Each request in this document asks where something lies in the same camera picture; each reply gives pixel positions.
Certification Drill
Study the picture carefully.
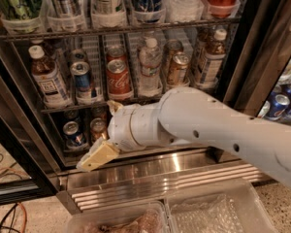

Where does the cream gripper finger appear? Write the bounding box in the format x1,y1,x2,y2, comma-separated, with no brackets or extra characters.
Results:
76,137,120,172
107,100,124,115

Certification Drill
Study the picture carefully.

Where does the tea bottle white cap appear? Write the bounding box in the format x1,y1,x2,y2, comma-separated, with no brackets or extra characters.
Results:
195,28,227,83
28,45,71,109

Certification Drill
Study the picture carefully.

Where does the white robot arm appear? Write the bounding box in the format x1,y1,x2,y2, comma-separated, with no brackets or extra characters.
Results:
77,86,291,188

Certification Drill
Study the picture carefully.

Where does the gold can bottom shelf left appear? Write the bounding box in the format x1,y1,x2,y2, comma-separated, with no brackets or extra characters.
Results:
90,117,108,142

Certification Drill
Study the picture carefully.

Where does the gold can shelf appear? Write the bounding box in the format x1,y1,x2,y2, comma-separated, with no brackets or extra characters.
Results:
167,52,190,85
162,39,183,74
90,117,108,142

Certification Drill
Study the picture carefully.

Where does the blue pepsi can bottom shelf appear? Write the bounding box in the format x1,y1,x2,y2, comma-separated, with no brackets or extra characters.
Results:
63,121,88,150

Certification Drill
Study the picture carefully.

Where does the blue pepsi can shelf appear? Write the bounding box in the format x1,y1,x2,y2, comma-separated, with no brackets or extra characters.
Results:
63,121,88,150
70,61,97,104

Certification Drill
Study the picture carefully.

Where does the blue pepsi can middle shelf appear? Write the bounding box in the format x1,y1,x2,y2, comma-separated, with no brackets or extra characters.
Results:
70,61,97,104

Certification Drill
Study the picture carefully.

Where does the steel fridge base grille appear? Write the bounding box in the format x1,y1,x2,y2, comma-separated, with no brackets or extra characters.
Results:
56,148,269,215

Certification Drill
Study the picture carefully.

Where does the blue can rear middle shelf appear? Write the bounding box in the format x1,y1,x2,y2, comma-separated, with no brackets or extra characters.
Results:
69,49,88,64

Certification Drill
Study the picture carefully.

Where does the gold can middle shelf front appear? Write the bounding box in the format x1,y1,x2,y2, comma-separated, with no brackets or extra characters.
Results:
167,52,190,85

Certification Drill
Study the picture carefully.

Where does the gold can middle shelf rear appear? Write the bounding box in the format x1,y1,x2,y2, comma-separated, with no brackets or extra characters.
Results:
162,39,183,74

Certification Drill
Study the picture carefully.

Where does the white label bottle top shelf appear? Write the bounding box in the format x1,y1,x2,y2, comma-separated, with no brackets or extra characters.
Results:
91,0,126,28

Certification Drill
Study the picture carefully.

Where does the pepsi bottle top shelf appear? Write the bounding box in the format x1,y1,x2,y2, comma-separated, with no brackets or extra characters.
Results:
131,0,163,23

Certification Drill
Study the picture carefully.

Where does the silver can top shelf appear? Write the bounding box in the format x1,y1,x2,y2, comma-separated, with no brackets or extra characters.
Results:
48,0,87,32

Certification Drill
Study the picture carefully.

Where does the clear water bottle top shelf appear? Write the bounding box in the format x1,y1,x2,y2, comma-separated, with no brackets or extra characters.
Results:
163,0,204,23

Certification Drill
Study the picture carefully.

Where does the green bottle top shelf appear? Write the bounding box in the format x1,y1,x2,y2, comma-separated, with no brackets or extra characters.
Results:
0,0,46,35

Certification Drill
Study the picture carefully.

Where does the pepsi cans right fridge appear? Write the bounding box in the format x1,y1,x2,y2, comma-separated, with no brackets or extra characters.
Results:
258,83,291,121

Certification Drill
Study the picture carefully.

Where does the red coca-cola can front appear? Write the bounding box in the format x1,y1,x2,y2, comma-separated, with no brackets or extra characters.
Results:
107,59,133,100

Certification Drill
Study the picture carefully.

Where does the red coca-cola can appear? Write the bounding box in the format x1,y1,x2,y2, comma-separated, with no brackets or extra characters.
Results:
106,46,127,62
107,59,133,100

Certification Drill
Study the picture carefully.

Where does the red coca-cola can rear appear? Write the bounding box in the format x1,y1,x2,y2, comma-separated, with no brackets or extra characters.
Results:
106,46,127,62

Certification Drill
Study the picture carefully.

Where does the clear plastic bin left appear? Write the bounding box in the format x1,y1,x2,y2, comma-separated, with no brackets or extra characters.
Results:
65,201,171,233

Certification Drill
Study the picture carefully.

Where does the clear plastic bin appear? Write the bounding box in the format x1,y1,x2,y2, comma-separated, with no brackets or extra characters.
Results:
65,201,171,233
164,179,278,233

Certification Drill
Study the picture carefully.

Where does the clear plastic bin right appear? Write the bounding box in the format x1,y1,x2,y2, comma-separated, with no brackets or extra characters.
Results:
164,179,278,233

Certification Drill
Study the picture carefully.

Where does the middle wire shelf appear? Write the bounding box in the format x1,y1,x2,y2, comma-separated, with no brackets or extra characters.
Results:
41,86,217,115

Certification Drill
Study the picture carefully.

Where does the wire shelf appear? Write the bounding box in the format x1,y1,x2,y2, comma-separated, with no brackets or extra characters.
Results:
0,17,241,42
41,86,217,115

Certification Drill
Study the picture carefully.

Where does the orange cable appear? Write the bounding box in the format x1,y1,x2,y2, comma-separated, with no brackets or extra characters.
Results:
0,166,31,233

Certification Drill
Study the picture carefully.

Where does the top wire shelf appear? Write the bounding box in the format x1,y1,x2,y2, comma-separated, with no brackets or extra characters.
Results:
0,17,241,42

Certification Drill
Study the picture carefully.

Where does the black cable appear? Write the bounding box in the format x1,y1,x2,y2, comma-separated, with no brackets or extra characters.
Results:
0,138,20,233

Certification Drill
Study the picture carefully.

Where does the right fridge door frame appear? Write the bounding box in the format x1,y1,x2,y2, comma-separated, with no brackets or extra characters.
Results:
216,0,291,116

